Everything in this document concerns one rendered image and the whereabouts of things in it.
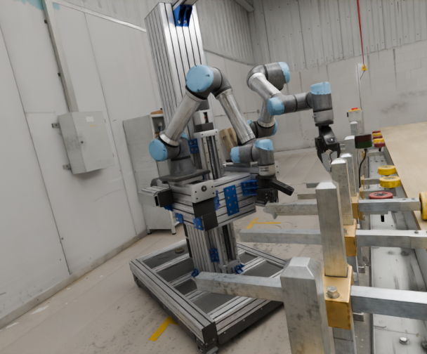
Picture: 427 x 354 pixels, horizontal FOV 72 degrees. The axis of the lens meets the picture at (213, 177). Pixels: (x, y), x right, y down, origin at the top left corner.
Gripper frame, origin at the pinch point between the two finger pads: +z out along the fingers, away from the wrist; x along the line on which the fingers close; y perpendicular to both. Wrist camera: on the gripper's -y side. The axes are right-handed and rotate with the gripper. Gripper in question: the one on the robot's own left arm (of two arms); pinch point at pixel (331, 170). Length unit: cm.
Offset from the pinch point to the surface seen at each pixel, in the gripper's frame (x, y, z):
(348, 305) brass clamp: 18, -81, 5
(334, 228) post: 17, -73, -5
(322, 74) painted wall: -186, 783, -116
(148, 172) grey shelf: 168, 230, 16
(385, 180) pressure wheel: -25.0, 11.5, 10.6
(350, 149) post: -7.5, -2.7, -7.6
